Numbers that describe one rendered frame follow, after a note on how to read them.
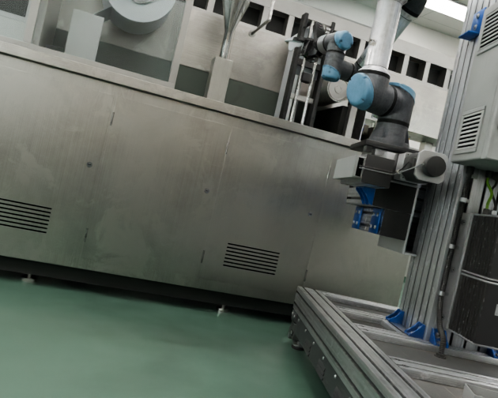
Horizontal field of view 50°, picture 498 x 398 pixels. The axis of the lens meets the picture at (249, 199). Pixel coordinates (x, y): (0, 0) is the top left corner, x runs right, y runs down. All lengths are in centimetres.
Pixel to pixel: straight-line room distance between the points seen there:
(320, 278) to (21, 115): 145
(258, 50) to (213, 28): 27
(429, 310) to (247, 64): 178
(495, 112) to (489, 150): 10
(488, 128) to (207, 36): 180
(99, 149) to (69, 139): 12
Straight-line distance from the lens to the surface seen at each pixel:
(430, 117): 347
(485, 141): 153
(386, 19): 200
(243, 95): 296
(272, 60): 304
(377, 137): 197
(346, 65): 220
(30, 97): 225
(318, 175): 244
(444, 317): 172
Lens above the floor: 53
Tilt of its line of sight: level
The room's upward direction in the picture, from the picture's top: 13 degrees clockwise
